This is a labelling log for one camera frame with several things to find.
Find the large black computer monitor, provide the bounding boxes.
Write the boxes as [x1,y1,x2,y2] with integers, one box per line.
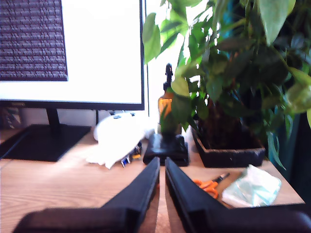
[0,0,146,162]

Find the orange handled scissors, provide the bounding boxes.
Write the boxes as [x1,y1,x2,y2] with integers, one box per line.
[193,172,230,200]

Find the white game controller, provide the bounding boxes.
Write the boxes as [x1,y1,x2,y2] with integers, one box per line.
[93,111,149,142]

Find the green leafy house plant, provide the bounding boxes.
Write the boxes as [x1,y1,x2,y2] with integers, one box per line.
[142,0,311,170]

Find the amber pump bottle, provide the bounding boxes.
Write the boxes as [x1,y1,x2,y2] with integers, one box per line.
[157,63,183,136]

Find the pale green tissue packet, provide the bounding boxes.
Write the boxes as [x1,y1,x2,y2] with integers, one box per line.
[221,164,282,208]

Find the small blue yellow item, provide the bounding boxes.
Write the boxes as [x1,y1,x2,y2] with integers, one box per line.
[121,142,143,168]

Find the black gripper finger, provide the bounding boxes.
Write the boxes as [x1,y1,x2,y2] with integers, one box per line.
[165,157,226,233]
[101,156,160,233]

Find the grey leaf-patterned box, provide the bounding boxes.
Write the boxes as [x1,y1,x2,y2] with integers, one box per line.
[0,108,22,130]

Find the crumpled white plastic bag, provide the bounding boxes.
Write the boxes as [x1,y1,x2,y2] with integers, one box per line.
[85,128,156,170]

